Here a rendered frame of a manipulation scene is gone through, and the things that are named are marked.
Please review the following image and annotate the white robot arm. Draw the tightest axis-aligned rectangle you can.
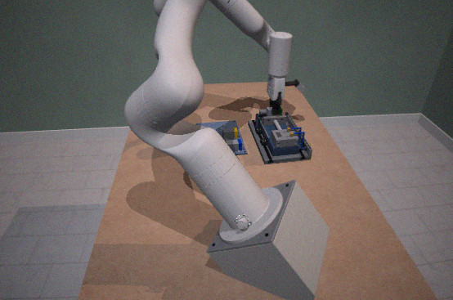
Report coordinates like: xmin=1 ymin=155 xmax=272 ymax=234
xmin=124 ymin=0 xmax=293 ymax=244

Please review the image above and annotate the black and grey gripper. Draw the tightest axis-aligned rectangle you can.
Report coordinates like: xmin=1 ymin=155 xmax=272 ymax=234
xmin=267 ymin=74 xmax=287 ymax=114

